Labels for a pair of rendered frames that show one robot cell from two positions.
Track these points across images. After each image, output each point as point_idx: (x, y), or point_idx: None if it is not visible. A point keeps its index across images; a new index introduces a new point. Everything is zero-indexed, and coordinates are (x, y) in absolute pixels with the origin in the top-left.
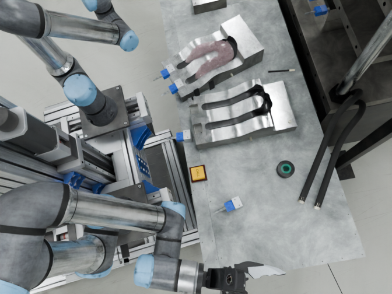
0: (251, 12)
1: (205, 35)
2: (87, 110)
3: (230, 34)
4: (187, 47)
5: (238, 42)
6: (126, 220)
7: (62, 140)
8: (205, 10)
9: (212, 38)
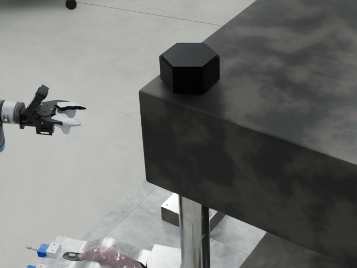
0: (224, 266)
1: (143, 249)
2: None
3: (149, 262)
4: (96, 241)
5: None
6: None
7: None
8: (175, 223)
9: (134, 253)
